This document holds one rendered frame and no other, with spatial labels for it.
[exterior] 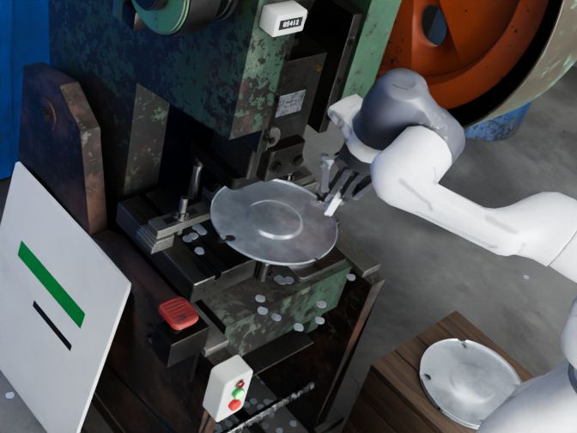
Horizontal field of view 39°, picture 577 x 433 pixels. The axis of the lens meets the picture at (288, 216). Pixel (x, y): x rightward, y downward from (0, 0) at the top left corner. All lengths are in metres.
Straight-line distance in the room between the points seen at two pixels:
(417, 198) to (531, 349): 1.79
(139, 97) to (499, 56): 0.75
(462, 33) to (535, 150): 2.30
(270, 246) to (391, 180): 0.56
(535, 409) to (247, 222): 0.71
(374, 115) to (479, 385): 1.11
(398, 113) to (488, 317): 1.80
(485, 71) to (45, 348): 1.29
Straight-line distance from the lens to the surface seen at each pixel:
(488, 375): 2.27
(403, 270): 3.03
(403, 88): 1.27
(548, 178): 3.90
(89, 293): 1.99
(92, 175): 1.91
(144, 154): 1.88
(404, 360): 2.22
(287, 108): 1.66
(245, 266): 1.81
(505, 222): 1.25
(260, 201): 1.84
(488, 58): 1.74
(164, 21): 1.40
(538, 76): 1.69
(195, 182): 1.85
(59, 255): 2.07
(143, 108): 1.79
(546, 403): 1.49
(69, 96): 1.89
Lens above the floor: 1.92
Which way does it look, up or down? 39 degrees down
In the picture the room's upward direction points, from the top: 16 degrees clockwise
